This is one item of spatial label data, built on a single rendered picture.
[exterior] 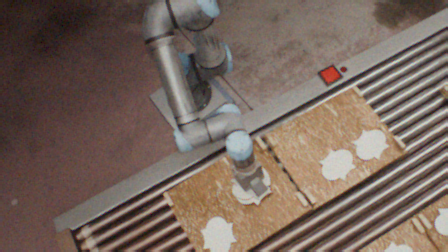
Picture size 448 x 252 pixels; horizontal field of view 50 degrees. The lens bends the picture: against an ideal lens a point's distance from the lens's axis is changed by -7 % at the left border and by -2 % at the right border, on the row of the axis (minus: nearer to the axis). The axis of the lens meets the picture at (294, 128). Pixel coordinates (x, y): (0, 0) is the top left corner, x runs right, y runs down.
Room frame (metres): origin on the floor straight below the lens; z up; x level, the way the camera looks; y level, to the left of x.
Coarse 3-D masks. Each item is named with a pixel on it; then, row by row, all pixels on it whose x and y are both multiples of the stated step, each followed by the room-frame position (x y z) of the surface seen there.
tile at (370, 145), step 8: (360, 136) 0.87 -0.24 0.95; (368, 136) 0.87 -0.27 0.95; (376, 136) 0.86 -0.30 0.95; (384, 136) 0.86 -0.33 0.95; (360, 144) 0.84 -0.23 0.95; (368, 144) 0.83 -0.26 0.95; (376, 144) 0.83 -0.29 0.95; (384, 144) 0.83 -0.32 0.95; (360, 152) 0.80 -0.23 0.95; (368, 152) 0.80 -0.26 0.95; (376, 152) 0.80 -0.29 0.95
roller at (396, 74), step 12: (432, 48) 1.27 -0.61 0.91; (444, 48) 1.26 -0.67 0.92; (420, 60) 1.21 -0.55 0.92; (396, 72) 1.16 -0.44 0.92; (408, 72) 1.17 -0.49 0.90; (372, 84) 1.11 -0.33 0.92; (384, 84) 1.11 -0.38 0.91; (156, 204) 0.69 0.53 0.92; (168, 204) 0.69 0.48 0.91; (132, 216) 0.65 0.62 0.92; (144, 216) 0.65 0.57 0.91; (108, 228) 0.61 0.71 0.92; (120, 228) 0.61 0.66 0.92; (96, 240) 0.57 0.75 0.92; (108, 240) 0.57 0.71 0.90
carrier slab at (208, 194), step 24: (216, 168) 0.80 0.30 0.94; (264, 168) 0.78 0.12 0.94; (168, 192) 0.72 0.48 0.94; (192, 192) 0.71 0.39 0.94; (216, 192) 0.71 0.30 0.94; (288, 192) 0.68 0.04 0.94; (192, 216) 0.62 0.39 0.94; (216, 216) 0.61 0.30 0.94; (240, 216) 0.61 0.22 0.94; (264, 216) 0.60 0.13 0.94; (288, 216) 0.59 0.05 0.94; (192, 240) 0.53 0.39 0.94; (240, 240) 0.52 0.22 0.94
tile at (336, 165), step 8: (336, 152) 0.81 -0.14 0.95; (344, 152) 0.81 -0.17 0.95; (328, 160) 0.78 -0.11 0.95; (336, 160) 0.78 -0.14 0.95; (344, 160) 0.78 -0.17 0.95; (352, 160) 0.77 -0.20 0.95; (328, 168) 0.75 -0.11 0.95; (336, 168) 0.75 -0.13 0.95; (344, 168) 0.75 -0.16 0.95; (352, 168) 0.74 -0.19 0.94; (328, 176) 0.72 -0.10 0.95; (336, 176) 0.72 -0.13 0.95; (344, 176) 0.71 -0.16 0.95
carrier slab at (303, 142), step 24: (336, 96) 1.06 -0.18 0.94; (312, 120) 0.96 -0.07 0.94; (336, 120) 0.95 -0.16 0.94; (360, 120) 0.94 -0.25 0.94; (288, 144) 0.87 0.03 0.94; (312, 144) 0.86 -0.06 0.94; (336, 144) 0.85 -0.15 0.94; (288, 168) 0.77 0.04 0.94; (312, 168) 0.76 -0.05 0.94; (360, 168) 0.74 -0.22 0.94; (312, 192) 0.67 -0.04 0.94; (336, 192) 0.66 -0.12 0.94
